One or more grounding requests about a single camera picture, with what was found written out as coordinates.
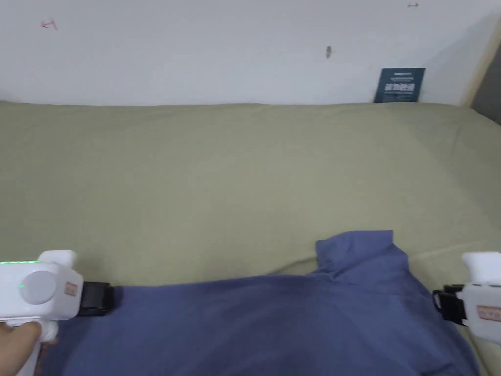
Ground bed with pale green sheet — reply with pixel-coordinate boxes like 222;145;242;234
0;100;501;376

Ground person's left hand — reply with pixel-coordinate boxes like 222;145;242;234
0;323;59;372

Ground dark blue shirt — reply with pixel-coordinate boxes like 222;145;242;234
37;230;481;376

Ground dark blue card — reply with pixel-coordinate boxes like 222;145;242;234
373;68;426;104

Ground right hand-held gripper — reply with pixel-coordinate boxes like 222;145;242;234
432;251;501;346

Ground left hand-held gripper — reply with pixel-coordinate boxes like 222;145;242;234
0;249;115;376

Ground grey padded headboard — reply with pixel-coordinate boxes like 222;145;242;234
471;48;501;126

